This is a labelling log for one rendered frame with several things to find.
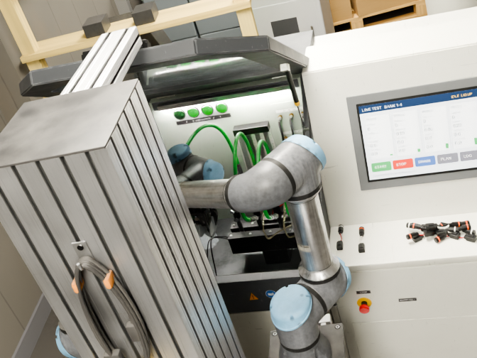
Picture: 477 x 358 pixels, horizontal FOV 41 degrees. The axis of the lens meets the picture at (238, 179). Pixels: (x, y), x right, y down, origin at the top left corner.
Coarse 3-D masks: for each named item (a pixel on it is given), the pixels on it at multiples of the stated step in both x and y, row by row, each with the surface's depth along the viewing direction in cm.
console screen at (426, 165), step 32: (352, 96) 215; (384, 96) 213; (416, 96) 210; (448, 96) 208; (352, 128) 219; (384, 128) 217; (416, 128) 214; (448, 128) 212; (384, 160) 221; (416, 160) 219; (448, 160) 216
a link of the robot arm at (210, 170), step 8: (192, 160) 188; (200, 160) 187; (208, 160) 185; (184, 168) 189; (192, 168) 184; (200, 168) 184; (208, 168) 183; (216, 168) 184; (192, 176) 182; (200, 176) 183; (208, 176) 182; (216, 176) 185
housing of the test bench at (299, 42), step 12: (456, 12) 243; (468, 12) 240; (384, 24) 252; (396, 24) 249; (408, 24) 246; (420, 24) 243; (288, 36) 260; (300, 36) 256; (312, 36) 255; (324, 36) 257; (336, 36) 254; (348, 36) 251; (360, 36) 248; (300, 48) 246
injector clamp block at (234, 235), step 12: (252, 228) 249; (264, 228) 248; (276, 228) 243; (288, 228) 241; (228, 240) 246; (240, 240) 245; (252, 240) 244; (264, 240) 243; (276, 240) 242; (288, 240) 241; (240, 252) 249; (264, 252) 247; (276, 252) 246; (288, 252) 246
